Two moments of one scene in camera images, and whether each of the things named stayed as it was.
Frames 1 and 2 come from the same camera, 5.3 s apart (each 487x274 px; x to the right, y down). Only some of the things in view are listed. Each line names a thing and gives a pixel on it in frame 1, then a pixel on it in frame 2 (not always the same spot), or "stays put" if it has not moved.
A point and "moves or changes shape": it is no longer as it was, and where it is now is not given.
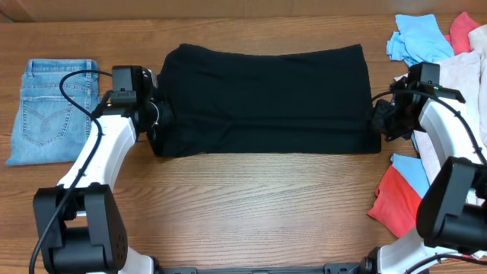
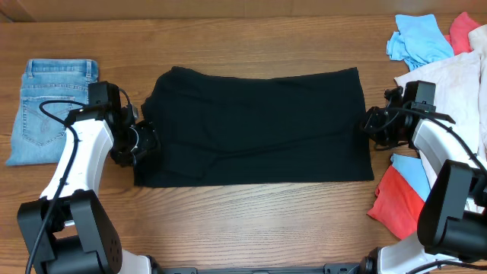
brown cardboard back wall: [211, 11] stays put
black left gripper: [167, 115] → [151, 141]
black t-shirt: [227, 102] moves or changes shape
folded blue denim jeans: [49, 129] stays put
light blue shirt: [419, 39] stays put
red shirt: [396, 204] stays put
